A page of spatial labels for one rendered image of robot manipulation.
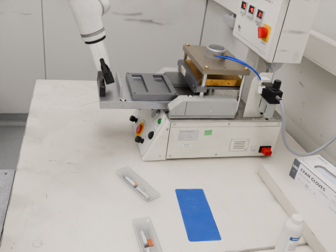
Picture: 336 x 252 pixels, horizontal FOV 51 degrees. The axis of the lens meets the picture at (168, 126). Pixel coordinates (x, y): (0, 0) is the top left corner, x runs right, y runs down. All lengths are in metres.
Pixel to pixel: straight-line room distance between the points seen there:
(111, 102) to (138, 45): 1.61
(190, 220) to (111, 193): 0.27
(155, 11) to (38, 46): 0.90
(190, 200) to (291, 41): 0.63
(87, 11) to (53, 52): 1.62
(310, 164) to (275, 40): 0.44
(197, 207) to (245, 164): 0.34
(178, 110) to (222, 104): 0.16
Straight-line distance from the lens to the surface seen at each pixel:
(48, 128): 1.52
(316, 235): 1.16
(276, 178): 1.32
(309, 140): 1.66
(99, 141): 1.43
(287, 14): 1.27
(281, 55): 1.31
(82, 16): 1.22
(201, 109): 1.27
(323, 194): 1.26
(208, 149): 1.36
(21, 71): 2.89
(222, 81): 1.32
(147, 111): 1.45
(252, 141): 1.42
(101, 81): 1.30
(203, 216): 1.14
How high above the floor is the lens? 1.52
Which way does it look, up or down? 29 degrees down
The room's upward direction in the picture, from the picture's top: 8 degrees clockwise
